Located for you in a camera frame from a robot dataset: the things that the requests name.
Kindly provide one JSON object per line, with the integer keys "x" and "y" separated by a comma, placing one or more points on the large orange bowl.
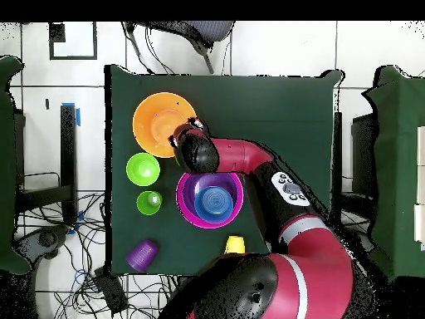
{"x": 149, "y": 123}

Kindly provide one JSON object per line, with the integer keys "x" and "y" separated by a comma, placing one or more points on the purple bowl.
{"x": 189, "y": 189}

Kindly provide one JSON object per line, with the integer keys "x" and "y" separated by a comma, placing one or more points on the small blue bowl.
{"x": 214, "y": 204}

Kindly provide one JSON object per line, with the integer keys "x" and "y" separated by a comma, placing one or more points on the large pink bowl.
{"x": 181, "y": 209}

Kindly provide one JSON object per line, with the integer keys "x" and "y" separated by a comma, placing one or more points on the yellow cup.
{"x": 234, "y": 245}

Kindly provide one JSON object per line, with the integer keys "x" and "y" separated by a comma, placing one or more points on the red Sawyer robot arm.
{"x": 298, "y": 265}

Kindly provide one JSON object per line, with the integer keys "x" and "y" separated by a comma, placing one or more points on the small green bowl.
{"x": 143, "y": 169}

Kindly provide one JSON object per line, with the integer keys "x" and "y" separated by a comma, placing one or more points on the dark green tablecloth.
{"x": 265, "y": 106}

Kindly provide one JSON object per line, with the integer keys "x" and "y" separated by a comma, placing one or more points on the green cup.
{"x": 146, "y": 204}

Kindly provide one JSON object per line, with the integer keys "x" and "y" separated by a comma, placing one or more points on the grey office chair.
{"x": 206, "y": 30}

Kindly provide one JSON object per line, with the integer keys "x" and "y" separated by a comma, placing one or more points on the blue tape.
{"x": 78, "y": 117}

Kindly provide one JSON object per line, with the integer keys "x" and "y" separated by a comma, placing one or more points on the black metal stand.
{"x": 68, "y": 149}

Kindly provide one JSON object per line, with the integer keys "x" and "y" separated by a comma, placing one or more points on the purple cup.
{"x": 142, "y": 256}

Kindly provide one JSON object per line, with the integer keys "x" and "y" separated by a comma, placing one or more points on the black power strip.
{"x": 111, "y": 292}

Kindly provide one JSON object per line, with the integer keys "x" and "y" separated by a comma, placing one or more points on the black caster leg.
{"x": 43, "y": 239}

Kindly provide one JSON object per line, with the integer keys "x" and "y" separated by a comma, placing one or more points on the green-clothed side table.
{"x": 395, "y": 149}
{"x": 6, "y": 166}

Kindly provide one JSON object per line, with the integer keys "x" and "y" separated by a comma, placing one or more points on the black square frame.
{"x": 73, "y": 57}

